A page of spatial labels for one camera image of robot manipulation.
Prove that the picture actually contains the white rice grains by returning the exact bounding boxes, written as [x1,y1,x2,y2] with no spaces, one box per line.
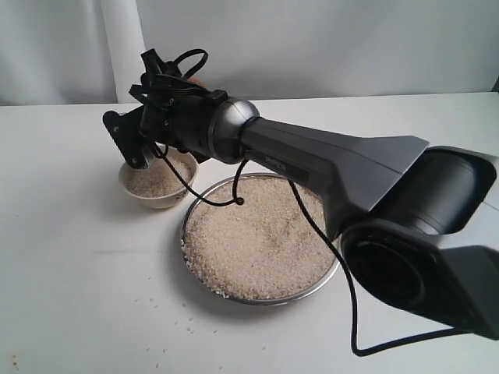
[119,154,198,199]

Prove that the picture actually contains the spilled rice grains on table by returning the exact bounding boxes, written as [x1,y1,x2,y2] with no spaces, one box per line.
[132,273,272,373]

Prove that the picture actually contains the small cream ceramic bowl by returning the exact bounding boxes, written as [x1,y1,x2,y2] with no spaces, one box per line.
[123,148,198,210]

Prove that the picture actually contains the black camera cable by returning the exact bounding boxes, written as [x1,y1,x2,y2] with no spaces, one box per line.
[130,48,459,358]

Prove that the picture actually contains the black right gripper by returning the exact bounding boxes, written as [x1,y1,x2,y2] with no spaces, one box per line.
[138,50,209,164]

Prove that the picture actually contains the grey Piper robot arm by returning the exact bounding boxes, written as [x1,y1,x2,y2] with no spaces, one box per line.
[136,50,498,339]

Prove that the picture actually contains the white backdrop curtain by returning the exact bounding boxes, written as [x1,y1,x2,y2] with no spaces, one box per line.
[1,1,498,105]

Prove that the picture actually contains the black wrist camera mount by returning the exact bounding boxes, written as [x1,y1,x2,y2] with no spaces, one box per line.
[102,106,155,170]

